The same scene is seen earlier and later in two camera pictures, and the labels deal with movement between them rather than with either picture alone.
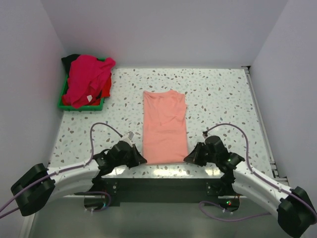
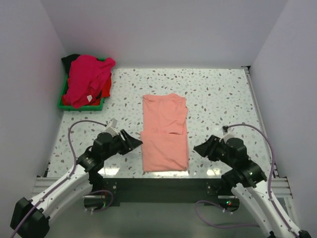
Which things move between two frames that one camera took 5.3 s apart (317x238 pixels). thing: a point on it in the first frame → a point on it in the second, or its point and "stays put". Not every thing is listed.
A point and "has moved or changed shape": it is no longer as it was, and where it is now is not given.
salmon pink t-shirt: (164, 129) has moved or changed shape
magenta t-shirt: (87, 75) stays put
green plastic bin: (65, 92) stays put
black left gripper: (137, 158) → (129, 144)
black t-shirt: (67, 61) stays put
